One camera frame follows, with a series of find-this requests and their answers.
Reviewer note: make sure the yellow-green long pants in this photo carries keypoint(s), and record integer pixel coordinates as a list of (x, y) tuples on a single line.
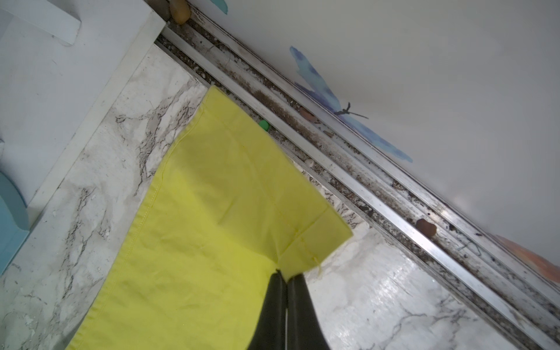
[(225, 210)]

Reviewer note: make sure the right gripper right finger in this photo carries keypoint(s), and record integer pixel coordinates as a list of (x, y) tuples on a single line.
[(303, 329)]

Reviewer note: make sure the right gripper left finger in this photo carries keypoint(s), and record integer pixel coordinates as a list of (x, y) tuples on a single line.
[(270, 332)]

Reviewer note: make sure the light blue round object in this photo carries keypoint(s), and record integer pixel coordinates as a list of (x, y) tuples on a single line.
[(15, 225)]

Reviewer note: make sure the white small shelf stool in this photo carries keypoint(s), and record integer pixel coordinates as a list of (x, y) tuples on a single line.
[(49, 87)]

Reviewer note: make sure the small green ball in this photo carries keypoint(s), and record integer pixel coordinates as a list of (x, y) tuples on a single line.
[(264, 125)]

